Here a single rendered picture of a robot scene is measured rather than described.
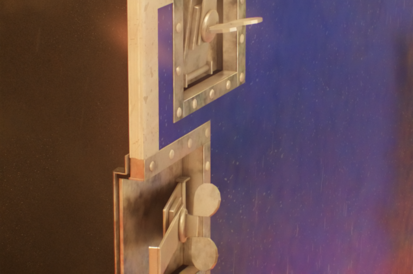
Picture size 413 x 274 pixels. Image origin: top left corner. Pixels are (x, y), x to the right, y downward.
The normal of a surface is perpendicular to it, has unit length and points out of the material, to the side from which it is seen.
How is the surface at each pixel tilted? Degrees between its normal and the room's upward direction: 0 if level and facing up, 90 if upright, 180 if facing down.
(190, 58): 98
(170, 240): 90
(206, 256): 75
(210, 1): 98
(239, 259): 90
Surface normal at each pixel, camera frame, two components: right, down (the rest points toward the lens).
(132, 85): -0.41, 0.25
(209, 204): -0.68, -0.07
